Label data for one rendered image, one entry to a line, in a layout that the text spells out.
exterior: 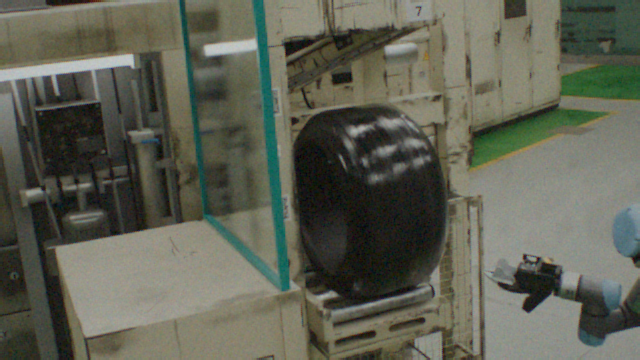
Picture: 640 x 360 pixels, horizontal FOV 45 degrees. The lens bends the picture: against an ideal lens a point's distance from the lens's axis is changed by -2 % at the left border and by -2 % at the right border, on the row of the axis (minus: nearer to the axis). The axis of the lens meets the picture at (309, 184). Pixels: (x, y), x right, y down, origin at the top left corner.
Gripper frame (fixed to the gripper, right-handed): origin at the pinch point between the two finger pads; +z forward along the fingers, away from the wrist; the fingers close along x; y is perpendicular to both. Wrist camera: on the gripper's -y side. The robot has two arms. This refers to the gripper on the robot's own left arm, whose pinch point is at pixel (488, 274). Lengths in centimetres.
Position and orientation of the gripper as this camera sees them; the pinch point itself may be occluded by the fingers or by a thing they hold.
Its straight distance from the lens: 225.6
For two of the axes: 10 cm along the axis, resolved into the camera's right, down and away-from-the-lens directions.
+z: -8.9, -1.7, 4.1
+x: -4.3, 5.7, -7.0
